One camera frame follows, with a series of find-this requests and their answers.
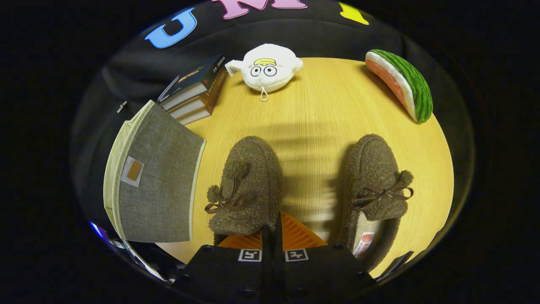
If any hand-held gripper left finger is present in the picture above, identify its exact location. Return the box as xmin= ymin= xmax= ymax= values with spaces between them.
xmin=181 ymin=224 xmax=273 ymax=304

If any brown fuzzy shoe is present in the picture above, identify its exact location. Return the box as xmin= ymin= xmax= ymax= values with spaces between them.
xmin=205 ymin=136 xmax=284 ymax=246
xmin=337 ymin=134 xmax=414 ymax=271

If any dark blue book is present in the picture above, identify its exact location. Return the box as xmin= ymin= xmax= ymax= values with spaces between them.
xmin=157 ymin=54 xmax=227 ymax=111

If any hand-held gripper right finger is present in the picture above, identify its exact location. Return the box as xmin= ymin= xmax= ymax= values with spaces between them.
xmin=274 ymin=211 xmax=374 ymax=304

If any watermelon slice plush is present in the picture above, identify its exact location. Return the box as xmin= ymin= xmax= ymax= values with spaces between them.
xmin=365 ymin=49 xmax=434 ymax=124

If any white plush toy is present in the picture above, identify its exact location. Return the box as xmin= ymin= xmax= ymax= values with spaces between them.
xmin=225 ymin=43 xmax=304 ymax=102

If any brown book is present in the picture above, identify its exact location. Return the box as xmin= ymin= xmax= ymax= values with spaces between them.
xmin=168 ymin=70 xmax=228 ymax=119
xmin=177 ymin=99 xmax=216 ymax=126

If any grey fabric storage box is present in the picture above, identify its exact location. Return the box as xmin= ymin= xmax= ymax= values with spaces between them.
xmin=103 ymin=100 xmax=206 ymax=243

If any monitor screen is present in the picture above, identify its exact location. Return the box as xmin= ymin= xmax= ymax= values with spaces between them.
xmin=89 ymin=221 xmax=111 ymax=243

